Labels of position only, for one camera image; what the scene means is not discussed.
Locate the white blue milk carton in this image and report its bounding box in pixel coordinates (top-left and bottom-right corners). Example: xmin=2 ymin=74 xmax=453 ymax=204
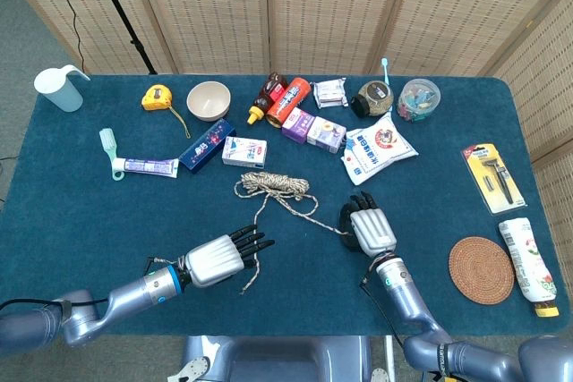
xmin=221 ymin=135 xmax=269 ymax=167

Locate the beige bowl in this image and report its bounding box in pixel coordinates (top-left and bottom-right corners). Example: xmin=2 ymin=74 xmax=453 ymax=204
xmin=186 ymin=81 xmax=232 ymax=123

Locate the white sugar bag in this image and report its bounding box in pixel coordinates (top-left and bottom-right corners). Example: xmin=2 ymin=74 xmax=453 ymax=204
xmin=339 ymin=112 xmax=420 ymax=187

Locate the orange can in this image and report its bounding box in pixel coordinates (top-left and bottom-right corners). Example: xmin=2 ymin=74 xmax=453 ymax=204
xmin=265 ymin=76 xmax=312 ymax=128

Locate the white table leg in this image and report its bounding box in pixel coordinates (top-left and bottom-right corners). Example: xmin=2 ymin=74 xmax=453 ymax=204
xmin=383 ymin=335 xmax=396 ymax=382

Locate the white wrapped packet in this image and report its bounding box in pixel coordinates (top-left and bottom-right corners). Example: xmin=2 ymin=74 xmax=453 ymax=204
xmin=312 ymin=78 xmax=350 ymax=110

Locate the light blue plastic pitcher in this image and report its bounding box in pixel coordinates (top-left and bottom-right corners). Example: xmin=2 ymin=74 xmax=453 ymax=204
xmin=33 ymin=64 xmax=91 ymax=113

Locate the mint green brush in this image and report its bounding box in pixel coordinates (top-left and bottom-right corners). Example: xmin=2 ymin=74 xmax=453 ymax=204
xmin=98 ymin=127 xmax=124 ymax=182

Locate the brown honey bottle yellow cap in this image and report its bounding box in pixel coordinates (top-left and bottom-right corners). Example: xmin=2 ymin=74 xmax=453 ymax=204
xmin=246 ymin=72 xmax=289 ymax=125

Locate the pale lilac white carton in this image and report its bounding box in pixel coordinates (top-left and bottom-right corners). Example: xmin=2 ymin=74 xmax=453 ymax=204
xmin=305 ymin=115 xmax=348 ymax=155

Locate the bamboo folding screen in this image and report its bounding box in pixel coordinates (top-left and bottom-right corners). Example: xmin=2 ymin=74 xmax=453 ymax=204
xmin=0 ymin=0 xmax=573 ymax=276

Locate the black stand pole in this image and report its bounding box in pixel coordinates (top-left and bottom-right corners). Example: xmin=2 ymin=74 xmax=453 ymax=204
xmin=86 ymin=0 xmax=158 ymax=75

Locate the white bottle yellow cap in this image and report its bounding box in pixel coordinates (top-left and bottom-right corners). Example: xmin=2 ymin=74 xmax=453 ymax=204
xmin=498 ymin=216 xmax=560 ymax=318

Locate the yellow tape measure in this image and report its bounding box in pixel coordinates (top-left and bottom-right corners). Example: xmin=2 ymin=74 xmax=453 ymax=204
xmin=141 ymin=84 xmax=192 ymax=140

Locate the braided beige rope bundle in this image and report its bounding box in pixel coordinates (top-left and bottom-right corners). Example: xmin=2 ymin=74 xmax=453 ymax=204
xmin=232 ymin=170 xmax=355 ymax=296

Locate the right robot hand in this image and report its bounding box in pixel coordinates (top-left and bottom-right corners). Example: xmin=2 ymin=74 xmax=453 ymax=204
xmin=338 ymin=191 xmax=398 ymax=260

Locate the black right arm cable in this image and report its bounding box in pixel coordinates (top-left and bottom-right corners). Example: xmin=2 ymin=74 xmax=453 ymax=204
xmin=359 ymin=260 xmax=406 ymax=343

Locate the glass jar black lid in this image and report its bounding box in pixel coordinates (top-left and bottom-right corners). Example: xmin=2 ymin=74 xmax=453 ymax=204
xmin=350 ymin=80 xmax=395 ymax=118

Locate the white purple toothpaste tube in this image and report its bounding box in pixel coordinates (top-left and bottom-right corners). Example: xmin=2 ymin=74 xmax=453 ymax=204
xmin=111 ymin=157 xmax=181 ymax=179

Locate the grey-blue robot torso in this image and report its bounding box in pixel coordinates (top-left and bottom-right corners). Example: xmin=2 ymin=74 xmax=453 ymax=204
xmin=167 ymin=335 xmax=390 ymax=382

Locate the dark blue long box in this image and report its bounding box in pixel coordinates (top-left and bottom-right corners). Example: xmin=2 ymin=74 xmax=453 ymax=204
xmin=177 ymin=118 xmax=237 ymax=175

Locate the clear tub of binder clips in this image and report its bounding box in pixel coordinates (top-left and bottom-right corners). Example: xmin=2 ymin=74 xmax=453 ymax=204
xmin=397 ymin=78 xmax=442 ymax=123

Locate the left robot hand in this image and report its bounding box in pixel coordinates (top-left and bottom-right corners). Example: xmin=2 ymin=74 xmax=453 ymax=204
xmin=182 ymin=224 xmax=277 ymax=289

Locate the round woven coaster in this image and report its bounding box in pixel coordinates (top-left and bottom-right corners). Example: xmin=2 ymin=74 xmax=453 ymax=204
xmin=448 ymin=235 xmax=516 ymax=306

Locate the yellow razor blister pack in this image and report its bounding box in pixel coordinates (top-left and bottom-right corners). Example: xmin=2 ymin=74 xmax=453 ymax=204
xmin=460 ymin=142 xmax=528 ymax=216

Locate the purple carton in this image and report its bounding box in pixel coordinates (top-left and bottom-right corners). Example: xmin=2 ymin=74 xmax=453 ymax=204
xmin=281 ymin=106 xmax=317 ymax=144

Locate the thin black hanging cable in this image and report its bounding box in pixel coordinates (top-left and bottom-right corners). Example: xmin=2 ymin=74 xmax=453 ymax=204
xmin=44 ymin=0 xmax=86 ymax=74

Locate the blue carpet table cover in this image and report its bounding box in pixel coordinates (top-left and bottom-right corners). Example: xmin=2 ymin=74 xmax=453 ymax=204
xmin=0 ymin=74 xmax=573 ymax=338

